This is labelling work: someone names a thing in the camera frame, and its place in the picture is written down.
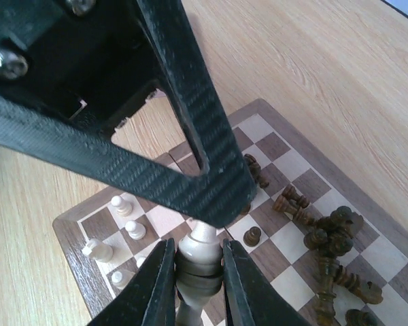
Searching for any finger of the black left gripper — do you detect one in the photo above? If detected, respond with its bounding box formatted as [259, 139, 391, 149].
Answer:
[136, 1, 256, 228]
[0, 96, 231, 228]

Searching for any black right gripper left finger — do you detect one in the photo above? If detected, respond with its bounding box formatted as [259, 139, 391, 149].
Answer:
[89, 238, 175, 326]

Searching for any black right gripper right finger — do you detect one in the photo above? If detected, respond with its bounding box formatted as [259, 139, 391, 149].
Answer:
[222, 239, 309, 326]

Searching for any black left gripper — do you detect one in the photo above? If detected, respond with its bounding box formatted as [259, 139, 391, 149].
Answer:
[0, 1, 162, 136]

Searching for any white chess piece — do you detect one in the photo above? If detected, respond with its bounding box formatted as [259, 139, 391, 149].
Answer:
[175, 221, 223, 325]

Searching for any pile of dark chess pieces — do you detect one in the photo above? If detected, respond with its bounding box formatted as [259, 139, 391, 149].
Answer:
[227, 153, 385, 325]

